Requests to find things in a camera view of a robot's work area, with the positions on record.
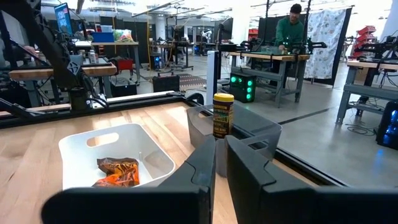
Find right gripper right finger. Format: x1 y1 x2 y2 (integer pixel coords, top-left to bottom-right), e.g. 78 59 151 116
224 134 398 224

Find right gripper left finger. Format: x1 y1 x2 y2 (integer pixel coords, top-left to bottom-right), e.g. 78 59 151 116
40 135 217 224

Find orange brown spice packet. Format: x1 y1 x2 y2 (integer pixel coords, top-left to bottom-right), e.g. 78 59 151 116
92 157 141 188

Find yellow-lid spice jar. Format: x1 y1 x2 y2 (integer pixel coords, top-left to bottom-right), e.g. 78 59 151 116
212 93 235 139

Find grey plastic bin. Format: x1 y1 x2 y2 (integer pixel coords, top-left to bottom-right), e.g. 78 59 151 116
186 103 283 178

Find white plastic bin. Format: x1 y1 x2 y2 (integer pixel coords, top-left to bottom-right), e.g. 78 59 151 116
58 123 177 191

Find black equipment case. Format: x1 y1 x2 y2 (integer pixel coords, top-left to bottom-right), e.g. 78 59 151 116
152 74 180 93

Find checkered floor mat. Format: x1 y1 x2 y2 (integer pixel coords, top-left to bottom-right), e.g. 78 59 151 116
178 73 206 90

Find computer with green lights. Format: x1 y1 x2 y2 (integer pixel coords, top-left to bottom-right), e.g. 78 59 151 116
229 72 257 103

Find computer with blue lights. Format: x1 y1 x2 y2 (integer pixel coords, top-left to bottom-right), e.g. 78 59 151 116
375 99 398 151

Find wooden workbench with grey legs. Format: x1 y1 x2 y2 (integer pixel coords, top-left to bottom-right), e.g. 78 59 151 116
335 58 398 125
228 50 312 104

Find red box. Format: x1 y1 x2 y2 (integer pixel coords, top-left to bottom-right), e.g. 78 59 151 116
116 58 134 72

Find black robot rig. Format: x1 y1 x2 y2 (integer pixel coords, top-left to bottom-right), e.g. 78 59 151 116
245 36 328 55

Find patterned white curtain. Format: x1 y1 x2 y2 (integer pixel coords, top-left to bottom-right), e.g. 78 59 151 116
303 8 348 80

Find person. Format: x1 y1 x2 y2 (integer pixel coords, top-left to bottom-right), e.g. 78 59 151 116
275 2 305 52

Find blue storage box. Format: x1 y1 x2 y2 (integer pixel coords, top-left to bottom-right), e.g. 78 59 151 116
91 31 115 44

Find red storage bins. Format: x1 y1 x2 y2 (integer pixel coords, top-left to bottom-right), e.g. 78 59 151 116
356 25 377 44

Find computer monitor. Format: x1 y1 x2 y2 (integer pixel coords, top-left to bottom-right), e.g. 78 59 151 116
54 2 74 35

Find black aluminium frame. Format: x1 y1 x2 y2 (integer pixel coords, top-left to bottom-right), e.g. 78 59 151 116
0 18 349 187

